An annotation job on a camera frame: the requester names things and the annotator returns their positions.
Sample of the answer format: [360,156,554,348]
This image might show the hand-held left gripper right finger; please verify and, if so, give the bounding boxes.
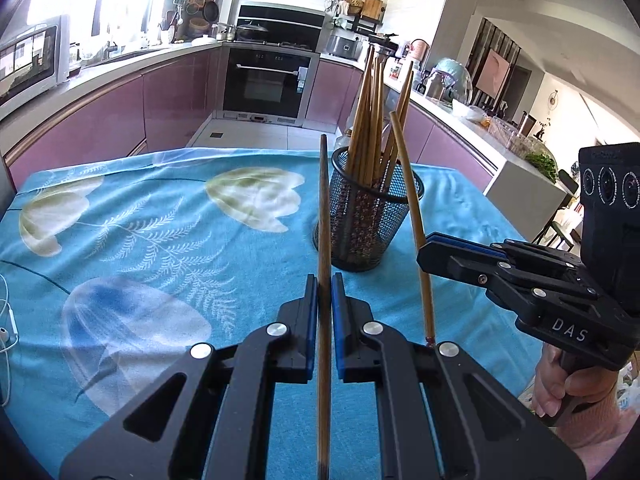
[330,272,587,480]

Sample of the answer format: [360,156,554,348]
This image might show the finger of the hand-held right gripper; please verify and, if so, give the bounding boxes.
[428,232,584,279]
[416,240,599,317]

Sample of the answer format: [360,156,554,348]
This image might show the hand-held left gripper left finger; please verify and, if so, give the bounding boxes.
[59,274,321,480]

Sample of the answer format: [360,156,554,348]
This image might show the black mesh utensil holder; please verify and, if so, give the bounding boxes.
[312,146,425,272]

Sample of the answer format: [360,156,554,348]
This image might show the red-tipped wooden chopstick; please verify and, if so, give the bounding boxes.
[389,111,437,347]
[317,134,333,480]

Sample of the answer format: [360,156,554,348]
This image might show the bundle of wooden chopsticks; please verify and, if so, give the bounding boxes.
[330,42,416,266]

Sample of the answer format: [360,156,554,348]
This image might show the person's right forearm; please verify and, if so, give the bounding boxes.
[552,387,639,453]

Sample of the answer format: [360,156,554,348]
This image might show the person's right hand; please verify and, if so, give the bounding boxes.
[530,344,620,419]

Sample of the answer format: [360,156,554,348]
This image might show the dark dining chair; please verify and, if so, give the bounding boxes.
[532,170,577,252]

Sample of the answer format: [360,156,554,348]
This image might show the white cabinet end panel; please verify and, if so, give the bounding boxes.
[485,152,576,242]

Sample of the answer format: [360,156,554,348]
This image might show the green leafy vegetables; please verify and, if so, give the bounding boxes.
[525,152,559,181]

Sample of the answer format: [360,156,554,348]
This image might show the clear plastic containers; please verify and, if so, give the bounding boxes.
[487,116,531,154]

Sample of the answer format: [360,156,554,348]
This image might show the white bowl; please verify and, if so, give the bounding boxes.
[452,100,486,121]

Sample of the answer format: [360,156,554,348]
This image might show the steel kettle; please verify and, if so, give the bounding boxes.
[424,72,451,101]

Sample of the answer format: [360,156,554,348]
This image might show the clear domed food cover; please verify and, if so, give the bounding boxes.
[425,57,474,104]

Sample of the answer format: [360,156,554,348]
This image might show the pink framed painting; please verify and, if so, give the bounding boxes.
[475,49,511,96]

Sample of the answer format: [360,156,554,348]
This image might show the pink thermos jug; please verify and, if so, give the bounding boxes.
[409,39,431,74]

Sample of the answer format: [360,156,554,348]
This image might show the blue floral tablecloth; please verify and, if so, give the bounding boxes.
[0,147,546,480]

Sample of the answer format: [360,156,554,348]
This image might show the pink kitchen base cabinets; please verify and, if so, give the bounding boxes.
[305,57,496,194]
[0,47,226,191]

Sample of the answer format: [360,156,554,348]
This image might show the silver rectangular cooker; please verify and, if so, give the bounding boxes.
[327,34,364,60]

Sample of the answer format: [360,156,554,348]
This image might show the built-in black oven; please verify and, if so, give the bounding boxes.
[222,47,321,127]

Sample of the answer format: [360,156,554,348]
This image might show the black countertop rack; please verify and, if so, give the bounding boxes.
[332,0,386,34]

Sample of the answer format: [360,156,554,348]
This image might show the black range hood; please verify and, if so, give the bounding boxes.
[237,4,327,54]

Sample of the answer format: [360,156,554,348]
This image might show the black wok with lid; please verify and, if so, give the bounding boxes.
[235,20,271,42]

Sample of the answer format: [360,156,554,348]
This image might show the silver microwave oven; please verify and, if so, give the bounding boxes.
[0,15,69,107]

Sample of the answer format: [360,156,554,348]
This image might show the kitchen window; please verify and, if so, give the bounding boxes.
[30,0,166,47]

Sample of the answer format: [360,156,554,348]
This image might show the white earphone cable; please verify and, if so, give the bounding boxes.
[0,275,21,408]

